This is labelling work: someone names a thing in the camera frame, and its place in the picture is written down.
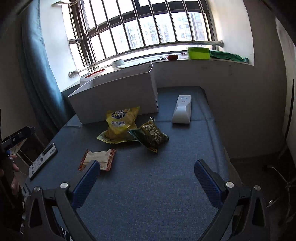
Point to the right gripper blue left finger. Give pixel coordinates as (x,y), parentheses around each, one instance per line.
(83,184)

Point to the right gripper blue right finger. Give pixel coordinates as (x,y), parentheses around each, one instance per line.
(211,182)

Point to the person left hand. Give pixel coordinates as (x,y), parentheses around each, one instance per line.
(15,187)

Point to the small beige pastry packet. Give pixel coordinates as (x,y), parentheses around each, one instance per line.
(104,158)

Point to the smartphone with sticker case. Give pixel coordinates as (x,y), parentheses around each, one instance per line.
(42,160)

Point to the teal curtain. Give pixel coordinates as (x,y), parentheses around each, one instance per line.
(52,109)

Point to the white remote control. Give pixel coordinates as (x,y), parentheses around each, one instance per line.
(182,112)

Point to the dark green snack packet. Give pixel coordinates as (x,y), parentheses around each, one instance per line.
(149,135)

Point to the yellow cracker bag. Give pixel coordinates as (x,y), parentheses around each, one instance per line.
(119,123)

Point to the white cardboard box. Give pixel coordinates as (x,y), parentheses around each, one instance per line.
(122,89)

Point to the green plastic bag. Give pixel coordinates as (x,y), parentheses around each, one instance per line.
(228,56)

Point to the green plastic box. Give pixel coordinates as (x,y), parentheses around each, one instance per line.
(198,53)

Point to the red small object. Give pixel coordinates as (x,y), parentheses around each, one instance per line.
(172,57)

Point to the tape roll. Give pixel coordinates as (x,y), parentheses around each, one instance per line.
(117,63)

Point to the metal window guard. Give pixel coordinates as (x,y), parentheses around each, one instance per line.
(100,31)

